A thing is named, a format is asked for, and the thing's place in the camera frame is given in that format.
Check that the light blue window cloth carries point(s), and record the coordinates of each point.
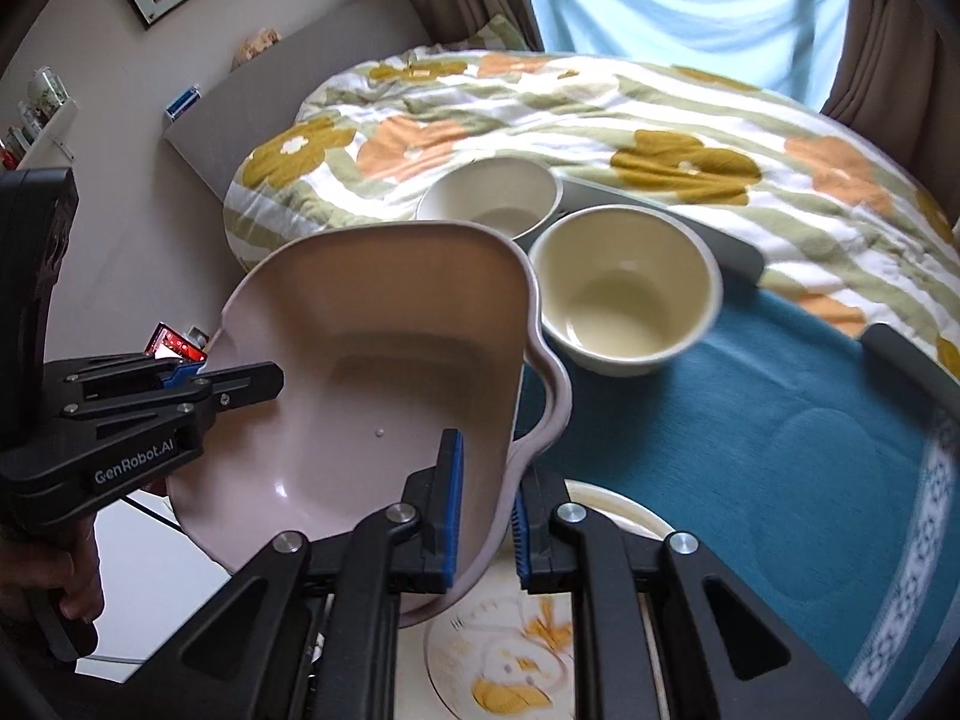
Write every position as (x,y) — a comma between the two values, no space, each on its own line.
(675,0)

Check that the person's left hand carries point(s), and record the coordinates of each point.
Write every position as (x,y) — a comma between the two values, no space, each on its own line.
(75,566)

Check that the cream bowl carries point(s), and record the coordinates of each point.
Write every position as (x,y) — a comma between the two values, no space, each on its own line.
(622,292)

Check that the red phone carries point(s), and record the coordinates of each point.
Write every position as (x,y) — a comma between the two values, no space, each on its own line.
(169,341)

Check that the small white bowl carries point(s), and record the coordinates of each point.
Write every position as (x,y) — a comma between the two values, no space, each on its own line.
(487,195)

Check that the white wall shelf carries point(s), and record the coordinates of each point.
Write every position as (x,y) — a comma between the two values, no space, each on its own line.
(52,120)

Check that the blue tablecloth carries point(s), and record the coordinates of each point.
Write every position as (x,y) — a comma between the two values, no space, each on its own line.
(750,465)

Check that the grey headboard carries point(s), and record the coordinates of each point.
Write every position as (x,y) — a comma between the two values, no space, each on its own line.
(300,60)

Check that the floral blanket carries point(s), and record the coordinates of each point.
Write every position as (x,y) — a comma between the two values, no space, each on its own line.
(600,120)

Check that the green striped pillow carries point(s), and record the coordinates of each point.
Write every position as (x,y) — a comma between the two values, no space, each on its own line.
(495,34)

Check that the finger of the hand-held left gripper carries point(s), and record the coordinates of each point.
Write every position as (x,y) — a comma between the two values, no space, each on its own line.
(184,375)
(247,382)

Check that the white plate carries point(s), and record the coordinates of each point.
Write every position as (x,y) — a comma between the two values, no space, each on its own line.
(615,504)

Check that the small orange printed dish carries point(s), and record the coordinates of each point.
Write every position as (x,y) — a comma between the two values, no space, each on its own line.
(495,652)

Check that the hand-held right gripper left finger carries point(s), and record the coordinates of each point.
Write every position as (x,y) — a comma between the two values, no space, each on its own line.
(450,510)

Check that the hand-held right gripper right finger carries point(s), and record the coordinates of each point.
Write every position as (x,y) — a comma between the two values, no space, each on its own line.
(521,547)

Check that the pink bowl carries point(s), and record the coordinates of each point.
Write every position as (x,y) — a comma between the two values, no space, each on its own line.
(360,360)

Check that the small plush toy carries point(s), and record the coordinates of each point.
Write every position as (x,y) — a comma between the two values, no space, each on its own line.
(255,46)

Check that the small blue white box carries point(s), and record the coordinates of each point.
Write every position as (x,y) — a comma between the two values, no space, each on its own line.
(182,102)

